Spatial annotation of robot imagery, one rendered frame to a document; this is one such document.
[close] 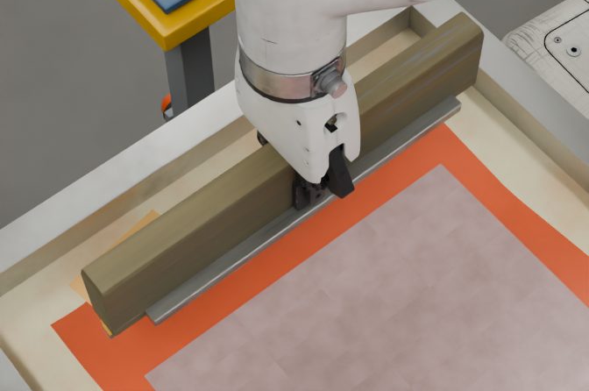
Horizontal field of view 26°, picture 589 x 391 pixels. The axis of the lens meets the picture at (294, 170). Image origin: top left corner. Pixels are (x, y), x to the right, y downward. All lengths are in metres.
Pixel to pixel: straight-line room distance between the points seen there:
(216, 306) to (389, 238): 0.17
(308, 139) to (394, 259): 0.27
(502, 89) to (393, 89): 0.22
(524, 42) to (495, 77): 0.94
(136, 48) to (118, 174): 1.34
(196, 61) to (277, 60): 0.61
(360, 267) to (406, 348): 0.09
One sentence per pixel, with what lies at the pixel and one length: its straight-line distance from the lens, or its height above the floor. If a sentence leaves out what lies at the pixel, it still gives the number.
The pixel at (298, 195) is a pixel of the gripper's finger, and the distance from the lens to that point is 1.01.
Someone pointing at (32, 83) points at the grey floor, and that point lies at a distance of 2.47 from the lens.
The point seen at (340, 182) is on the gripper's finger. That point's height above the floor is 1.16.
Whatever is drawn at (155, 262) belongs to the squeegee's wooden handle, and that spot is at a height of 1.13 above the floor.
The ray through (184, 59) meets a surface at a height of 0.83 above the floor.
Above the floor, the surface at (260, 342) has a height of 0.96.
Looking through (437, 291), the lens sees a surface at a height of 0.96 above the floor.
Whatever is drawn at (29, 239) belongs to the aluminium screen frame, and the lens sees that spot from 1.14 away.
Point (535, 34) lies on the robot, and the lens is 2.18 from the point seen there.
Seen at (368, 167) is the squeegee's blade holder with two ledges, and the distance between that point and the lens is 1.05.
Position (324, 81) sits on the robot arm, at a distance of 0.86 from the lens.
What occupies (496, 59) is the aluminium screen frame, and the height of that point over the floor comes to 0.99.
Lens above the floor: 1.97
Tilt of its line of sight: 58 degrees down
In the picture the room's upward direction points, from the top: straight up
